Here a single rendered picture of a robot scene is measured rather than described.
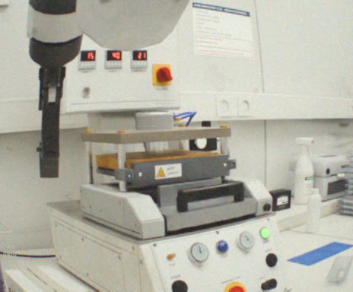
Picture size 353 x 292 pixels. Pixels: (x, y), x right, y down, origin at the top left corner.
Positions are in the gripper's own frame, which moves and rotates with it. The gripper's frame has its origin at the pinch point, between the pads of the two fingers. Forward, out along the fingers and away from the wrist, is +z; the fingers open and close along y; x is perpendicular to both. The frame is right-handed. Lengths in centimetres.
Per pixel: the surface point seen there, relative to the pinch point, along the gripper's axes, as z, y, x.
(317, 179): 74, -43, 102
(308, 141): 64, -53, 96
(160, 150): 25.1, -17.7, 25.9
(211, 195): 17.8, -0.7, 30.8
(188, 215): 18.8, 2.8, 25.9
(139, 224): 17.3, 5.2, 16.4
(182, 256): 21.9, 10.0, 24.1
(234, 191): 19.0, -2.2, 36.4
